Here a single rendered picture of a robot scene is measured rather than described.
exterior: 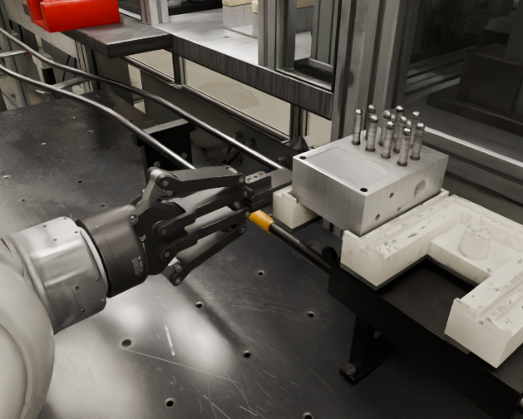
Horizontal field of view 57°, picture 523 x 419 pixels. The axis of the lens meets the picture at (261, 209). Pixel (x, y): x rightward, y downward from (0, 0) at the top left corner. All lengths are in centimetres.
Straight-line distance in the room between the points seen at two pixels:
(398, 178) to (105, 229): 26
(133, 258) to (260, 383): 24
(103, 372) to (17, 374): 41
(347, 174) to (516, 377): 21
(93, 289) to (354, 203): 23
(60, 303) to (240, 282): 35
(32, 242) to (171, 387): 26
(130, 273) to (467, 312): 27
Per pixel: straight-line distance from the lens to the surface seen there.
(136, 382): 60
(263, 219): 58
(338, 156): 49
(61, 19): 114
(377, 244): 45
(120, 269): 42
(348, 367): 58
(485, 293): 43
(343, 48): 69
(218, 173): 47
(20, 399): 22
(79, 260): 41
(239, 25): 108
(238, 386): 58
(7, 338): 21
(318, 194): 47
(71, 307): 41
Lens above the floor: 115
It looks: 33 degrees down
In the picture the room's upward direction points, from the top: straight up
